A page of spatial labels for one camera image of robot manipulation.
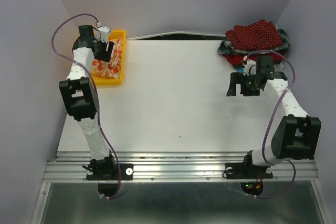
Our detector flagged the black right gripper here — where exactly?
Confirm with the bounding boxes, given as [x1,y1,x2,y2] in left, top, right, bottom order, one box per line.
[225,72,261,96]

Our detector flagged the orange floral white skirt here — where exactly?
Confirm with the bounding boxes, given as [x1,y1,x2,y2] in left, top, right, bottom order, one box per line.
[90,37,123,79]

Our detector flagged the navy white plaid skirt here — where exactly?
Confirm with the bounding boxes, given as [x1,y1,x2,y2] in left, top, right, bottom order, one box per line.
[217,27,290,55]

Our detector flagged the dark red polka dot skirt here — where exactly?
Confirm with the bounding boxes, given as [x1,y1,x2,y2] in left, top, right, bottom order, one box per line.
[225,19,282,50]

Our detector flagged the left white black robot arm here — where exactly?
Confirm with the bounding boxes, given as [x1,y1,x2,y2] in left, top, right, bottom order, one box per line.
[59,25,117,180]

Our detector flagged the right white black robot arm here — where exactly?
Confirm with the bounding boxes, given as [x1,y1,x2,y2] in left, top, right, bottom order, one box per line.
[223,55,321,179]

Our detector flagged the folded red skirt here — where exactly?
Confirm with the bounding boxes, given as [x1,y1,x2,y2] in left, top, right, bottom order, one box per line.
[224,53,283,69]

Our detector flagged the yellow plastic bin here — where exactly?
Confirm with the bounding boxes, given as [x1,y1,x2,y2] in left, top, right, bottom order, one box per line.
[92,30,126,86]

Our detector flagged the white blue patterned skirt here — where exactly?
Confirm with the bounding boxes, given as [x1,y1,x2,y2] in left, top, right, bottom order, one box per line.
[233,62,284,73]

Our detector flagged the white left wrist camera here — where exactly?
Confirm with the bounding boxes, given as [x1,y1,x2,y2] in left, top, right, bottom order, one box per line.
[94,26,112,43]

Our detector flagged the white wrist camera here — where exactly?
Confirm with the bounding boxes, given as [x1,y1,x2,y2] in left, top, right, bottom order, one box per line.
[243,60,256,76]
[94,26,112,43]

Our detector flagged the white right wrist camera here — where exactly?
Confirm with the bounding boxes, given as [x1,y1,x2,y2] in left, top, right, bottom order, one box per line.
[243,60,256,76]

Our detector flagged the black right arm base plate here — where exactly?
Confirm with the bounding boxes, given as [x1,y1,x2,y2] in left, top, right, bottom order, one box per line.
[223,162,273,180]

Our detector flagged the aluminium table frame rail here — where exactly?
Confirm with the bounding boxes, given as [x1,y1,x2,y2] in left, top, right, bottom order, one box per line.
[41,77,320,183]

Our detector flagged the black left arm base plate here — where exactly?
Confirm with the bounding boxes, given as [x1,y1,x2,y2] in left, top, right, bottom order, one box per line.
[82,163,133,181]

